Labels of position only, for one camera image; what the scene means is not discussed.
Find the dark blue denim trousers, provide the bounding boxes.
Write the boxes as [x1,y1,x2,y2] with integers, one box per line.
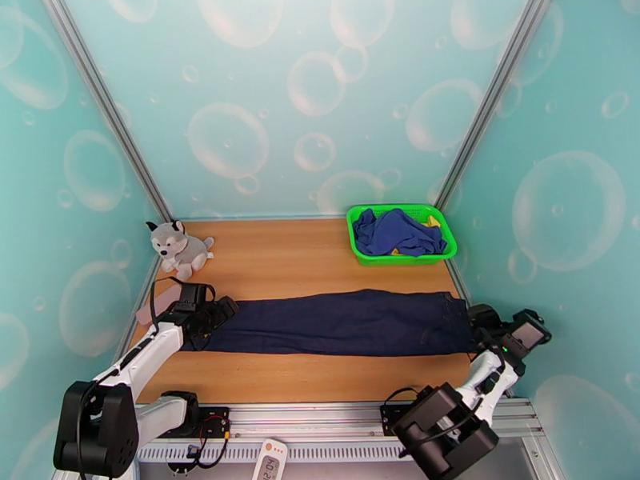
[179,288,476,357]

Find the pink case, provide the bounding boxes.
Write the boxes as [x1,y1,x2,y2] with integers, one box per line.
[135,285,183,328]

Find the grey husky plush toy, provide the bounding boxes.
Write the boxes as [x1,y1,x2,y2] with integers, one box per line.
[146,219,215,282]

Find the green plastic basket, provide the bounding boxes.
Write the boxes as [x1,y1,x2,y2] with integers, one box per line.
[346,203,458,267]

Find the crumpled blue garment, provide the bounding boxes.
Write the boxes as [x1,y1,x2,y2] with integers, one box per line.
[352,208,447,258]

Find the white digital timer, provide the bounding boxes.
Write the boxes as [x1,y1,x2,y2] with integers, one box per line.
[251,438,289,480]

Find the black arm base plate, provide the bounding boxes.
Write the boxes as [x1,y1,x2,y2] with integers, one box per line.
[379,404,416,437]
[197,406,231,440]

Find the red and black power cable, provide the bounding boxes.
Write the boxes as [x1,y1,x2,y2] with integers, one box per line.
[167,415,234,476]

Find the aluminium frame rail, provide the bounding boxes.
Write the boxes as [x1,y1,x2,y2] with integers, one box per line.
[132,399,543,445]

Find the white slotted cable duct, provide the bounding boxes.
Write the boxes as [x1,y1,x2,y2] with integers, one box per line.
[134,441,406,465]

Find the aluminium corner post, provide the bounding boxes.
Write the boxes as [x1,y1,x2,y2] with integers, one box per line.
[39,0,174,222]
[434,0,554,210]

